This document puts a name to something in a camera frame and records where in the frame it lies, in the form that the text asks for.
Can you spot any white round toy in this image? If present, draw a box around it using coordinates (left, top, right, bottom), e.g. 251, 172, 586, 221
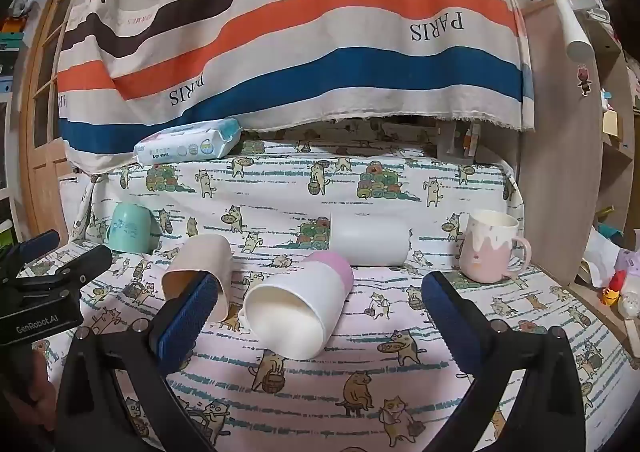
617, 289, 640, 321

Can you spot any pink and white mug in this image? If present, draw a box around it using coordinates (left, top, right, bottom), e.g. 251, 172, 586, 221
459, 209, 532, 284

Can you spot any teal mug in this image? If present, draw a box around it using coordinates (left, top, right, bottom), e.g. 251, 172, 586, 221
104, 202, 162, 253

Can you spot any cartoon sticker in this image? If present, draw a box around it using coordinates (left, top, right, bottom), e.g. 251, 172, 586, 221
575, 62, 594, 96

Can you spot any striped cloth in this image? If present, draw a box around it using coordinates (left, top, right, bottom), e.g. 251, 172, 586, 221
55, 0, 537, 167

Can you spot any beige cup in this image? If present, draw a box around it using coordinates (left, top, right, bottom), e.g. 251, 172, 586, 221
161, 233, 234, 323

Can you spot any yellow and red toy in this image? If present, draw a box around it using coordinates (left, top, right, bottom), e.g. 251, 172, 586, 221
600, 271, 629, 307

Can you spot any wet wipes packet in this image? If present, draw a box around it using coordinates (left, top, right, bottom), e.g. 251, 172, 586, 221
133, 118, 244, 166

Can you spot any white crumpled paper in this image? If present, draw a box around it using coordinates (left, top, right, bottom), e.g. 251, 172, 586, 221
582, 227, 622, 283

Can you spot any person's left hand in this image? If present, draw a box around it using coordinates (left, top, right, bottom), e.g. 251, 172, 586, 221
0, 362, 58, 437

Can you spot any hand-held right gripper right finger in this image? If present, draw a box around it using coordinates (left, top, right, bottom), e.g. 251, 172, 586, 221
421, 271, 587, 452

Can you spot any white cup with pink base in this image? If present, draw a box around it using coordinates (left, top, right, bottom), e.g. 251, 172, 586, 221
241, 252, 355, 361

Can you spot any plain white cup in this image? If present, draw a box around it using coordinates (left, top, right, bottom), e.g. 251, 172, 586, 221
330, 213, 412, 267

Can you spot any purple plush toy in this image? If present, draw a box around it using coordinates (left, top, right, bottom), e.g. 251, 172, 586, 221
615, 247, 640, 283

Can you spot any cat print blanket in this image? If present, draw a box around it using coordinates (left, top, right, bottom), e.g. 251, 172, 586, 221
45, 119, 626, 452

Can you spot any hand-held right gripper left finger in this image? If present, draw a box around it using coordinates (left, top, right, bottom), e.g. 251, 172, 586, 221
54, 271, 223, 452

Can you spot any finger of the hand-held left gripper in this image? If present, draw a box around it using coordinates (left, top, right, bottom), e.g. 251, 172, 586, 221
12, 245, 114, 301
0, 230, 61, 283

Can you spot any wooden shelf unit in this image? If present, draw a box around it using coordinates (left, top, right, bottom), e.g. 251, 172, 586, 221
515, 0, 640, 333

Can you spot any wooden door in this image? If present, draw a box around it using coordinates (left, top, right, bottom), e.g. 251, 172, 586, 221
20, 0, 101, 243

